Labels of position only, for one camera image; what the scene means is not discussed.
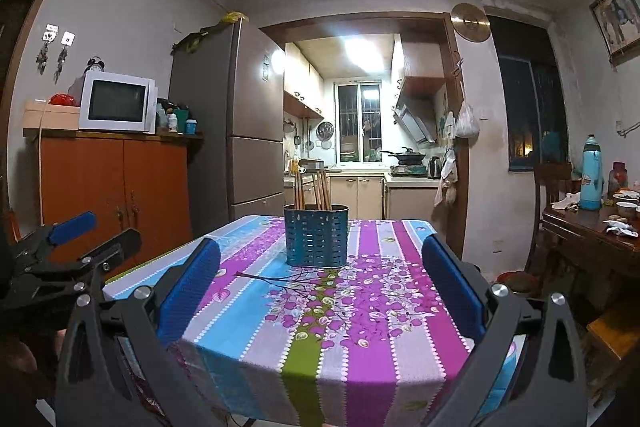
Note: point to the set of wooden chopsticks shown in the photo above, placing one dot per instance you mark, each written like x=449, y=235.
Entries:
x=320, y=192

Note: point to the brown wooden door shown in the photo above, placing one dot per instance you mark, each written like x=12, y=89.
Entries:
x=20, y=57

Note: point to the kitchen window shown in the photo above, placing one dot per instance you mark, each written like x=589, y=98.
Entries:
x=357, y=122

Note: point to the white crumpled cloth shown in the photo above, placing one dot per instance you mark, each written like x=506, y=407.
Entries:
x=566, y=203

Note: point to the steel electric kettle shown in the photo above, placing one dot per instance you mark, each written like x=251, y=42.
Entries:
x=435, y=167

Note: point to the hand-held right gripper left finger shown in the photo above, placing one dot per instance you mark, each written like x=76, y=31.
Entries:
x=192, y=292

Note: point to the orange wooden cabinet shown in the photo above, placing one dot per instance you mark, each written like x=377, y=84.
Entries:
x=100, y=187

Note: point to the small alarm clock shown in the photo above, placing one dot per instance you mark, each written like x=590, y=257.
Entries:
x=95, y=65

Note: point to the small white bottle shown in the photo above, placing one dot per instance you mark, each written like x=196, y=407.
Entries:
x=173, y=122

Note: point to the beige box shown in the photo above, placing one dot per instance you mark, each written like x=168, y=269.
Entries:
x=55, y=117

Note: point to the long kitchen wall cabinet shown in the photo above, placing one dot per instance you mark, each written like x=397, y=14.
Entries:
x=302, y=82

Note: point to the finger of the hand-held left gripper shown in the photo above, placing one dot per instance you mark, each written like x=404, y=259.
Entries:
x=75, y=225
x=110, y=254

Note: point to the black wok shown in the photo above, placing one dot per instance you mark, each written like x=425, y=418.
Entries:
x=407, y=155

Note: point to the red round object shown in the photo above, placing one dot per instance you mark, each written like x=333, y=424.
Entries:
x=61, y=99

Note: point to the steel range hood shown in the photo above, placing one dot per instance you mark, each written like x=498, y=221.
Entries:
x=415, y=124

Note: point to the dark wooden dining table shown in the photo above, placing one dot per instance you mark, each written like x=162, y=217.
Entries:
x=585, y=232

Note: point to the blue thermos flask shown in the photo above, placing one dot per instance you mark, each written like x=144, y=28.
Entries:
x=591, y=177

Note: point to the crumpled white paper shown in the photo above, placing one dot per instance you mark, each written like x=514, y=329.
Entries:
x=620, y=227

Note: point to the blue perforated utensil holder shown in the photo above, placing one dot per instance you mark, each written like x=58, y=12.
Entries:
x=316, y=237

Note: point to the kitchen ceiling light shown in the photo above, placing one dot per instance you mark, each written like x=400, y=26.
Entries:
x=362, y=53

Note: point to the dark barred window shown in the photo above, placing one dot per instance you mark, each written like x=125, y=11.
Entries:
x=530, y=97

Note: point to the floral striped tablecloth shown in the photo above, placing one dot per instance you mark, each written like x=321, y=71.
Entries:
x=350, y=332

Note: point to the green cup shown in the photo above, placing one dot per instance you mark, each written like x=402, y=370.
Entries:
x=181, y=117

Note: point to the hanging cloth bags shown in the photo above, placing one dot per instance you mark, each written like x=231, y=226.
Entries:
x=446, y=179

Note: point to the green bundle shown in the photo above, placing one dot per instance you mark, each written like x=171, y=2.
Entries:
x=195, y=39

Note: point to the framed elephant picture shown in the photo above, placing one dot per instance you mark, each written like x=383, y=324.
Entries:
x=620, y=19

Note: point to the grey refrigerator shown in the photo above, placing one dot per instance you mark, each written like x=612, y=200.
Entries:
x=250, y=107

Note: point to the white hanging plastic bag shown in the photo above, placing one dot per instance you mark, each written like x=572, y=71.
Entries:
x=467, y=122

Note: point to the red floor basin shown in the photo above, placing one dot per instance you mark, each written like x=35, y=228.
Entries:
x=517, y=283

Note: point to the yellow plastic bag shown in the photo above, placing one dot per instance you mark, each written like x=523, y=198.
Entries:
x=235, y=17

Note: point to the wall cabinet above hood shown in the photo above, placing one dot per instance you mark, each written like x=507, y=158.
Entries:
x=420, y=62

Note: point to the translucent plastic jug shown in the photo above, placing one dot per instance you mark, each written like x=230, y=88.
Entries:
x=161, y=114

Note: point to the gas stove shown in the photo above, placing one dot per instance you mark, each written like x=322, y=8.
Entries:
x=407, y=170

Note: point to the golden round wall plate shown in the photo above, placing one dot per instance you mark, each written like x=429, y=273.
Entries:
x=470, y=22

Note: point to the white bowl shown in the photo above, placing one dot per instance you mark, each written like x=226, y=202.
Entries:
x=626, y=209

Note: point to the white microwave oven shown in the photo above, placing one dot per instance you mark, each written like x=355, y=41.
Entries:
x=115, y=102

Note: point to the red jar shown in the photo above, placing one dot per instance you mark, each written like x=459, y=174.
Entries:
x=618, y=179

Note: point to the wooden stool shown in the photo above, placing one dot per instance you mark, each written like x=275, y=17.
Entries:
x=615, y=332

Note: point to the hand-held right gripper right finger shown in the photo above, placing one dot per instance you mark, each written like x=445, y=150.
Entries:
x=450, y=287

